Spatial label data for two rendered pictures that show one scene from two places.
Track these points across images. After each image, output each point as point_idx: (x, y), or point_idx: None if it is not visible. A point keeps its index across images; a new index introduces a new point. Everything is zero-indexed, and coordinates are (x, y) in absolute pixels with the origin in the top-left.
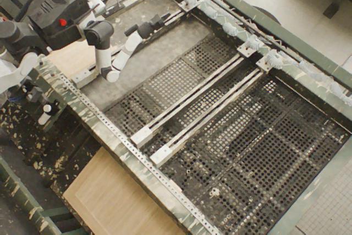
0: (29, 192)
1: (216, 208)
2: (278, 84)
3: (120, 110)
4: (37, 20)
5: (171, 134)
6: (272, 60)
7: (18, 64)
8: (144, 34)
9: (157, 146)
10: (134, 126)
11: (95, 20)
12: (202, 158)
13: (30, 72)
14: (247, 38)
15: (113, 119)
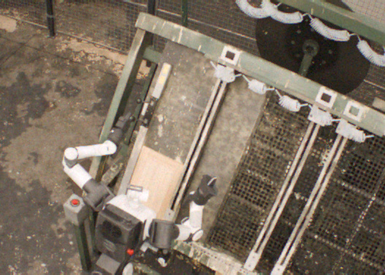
0: (186, 264)
1: (370, 79)
2: (369, 134)
3: (211, 2)
4: (112, 256)
5: (278, 241)
6: (351, 137)
7: (84, 64)
8: (202, 204)
9: (270, 258)
10: (242, 245)
11: (150, 215)
12: (314, 255)
13: None
14: (314, 114)
15: (209, 35)
